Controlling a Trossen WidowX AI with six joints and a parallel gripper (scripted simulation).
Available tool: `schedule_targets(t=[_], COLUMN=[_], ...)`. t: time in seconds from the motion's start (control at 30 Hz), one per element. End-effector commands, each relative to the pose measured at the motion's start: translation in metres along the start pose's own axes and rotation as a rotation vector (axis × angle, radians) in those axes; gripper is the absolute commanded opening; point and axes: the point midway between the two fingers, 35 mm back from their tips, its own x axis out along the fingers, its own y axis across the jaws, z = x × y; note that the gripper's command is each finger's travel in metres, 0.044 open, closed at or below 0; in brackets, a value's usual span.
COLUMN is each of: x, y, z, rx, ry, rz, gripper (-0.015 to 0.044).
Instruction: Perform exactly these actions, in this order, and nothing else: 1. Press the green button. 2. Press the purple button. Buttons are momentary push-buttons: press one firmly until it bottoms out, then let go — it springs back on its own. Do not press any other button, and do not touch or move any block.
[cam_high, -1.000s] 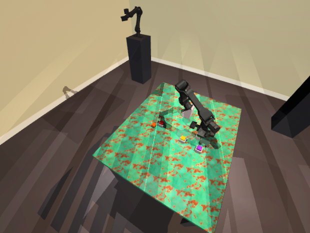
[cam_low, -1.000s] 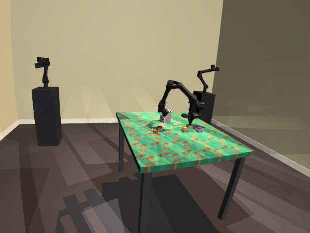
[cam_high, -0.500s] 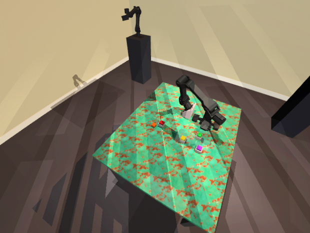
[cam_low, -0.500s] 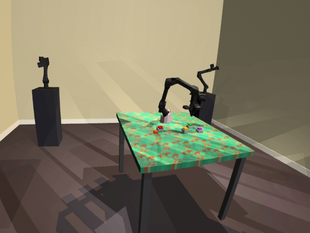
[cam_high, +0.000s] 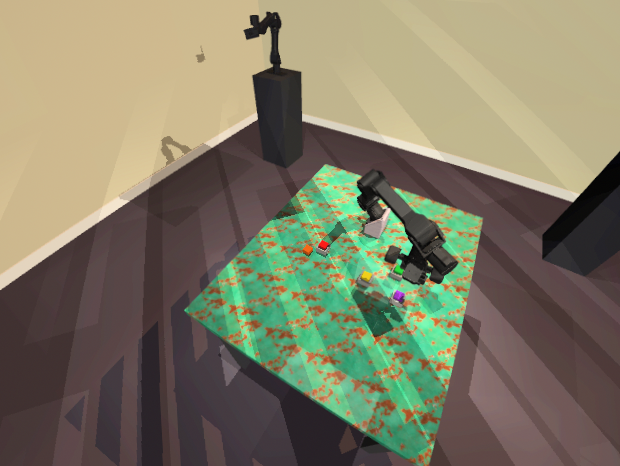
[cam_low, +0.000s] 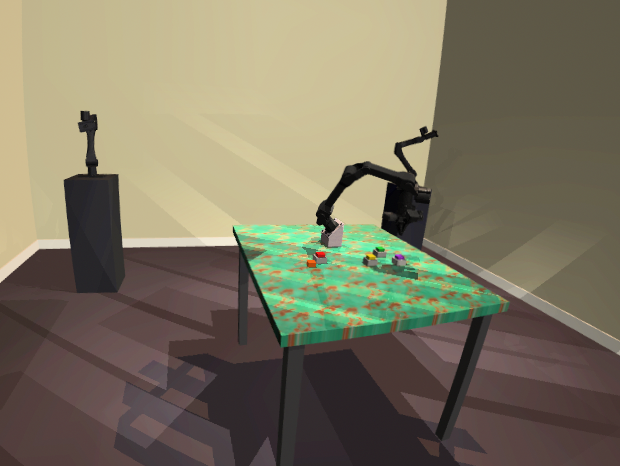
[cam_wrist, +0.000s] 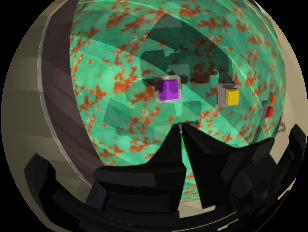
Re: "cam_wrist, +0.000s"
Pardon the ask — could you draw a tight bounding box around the yellow button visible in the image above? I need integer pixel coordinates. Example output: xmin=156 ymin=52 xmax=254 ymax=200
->
xmin=216 ymin=83 xmax=239 ymax=108

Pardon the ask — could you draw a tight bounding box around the red button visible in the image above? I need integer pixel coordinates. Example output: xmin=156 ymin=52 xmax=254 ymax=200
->
xmin=260 ymin=103 xmax=273 ymax=119

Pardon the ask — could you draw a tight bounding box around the purple button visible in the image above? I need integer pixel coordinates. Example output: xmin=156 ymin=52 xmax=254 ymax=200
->
xmin=154 ymin=75 xmax=182 ymax=103

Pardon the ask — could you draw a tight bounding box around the small orange block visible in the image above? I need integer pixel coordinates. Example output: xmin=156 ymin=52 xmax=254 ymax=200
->
xmin=269 ymin=93 xmax=276 ymax=104

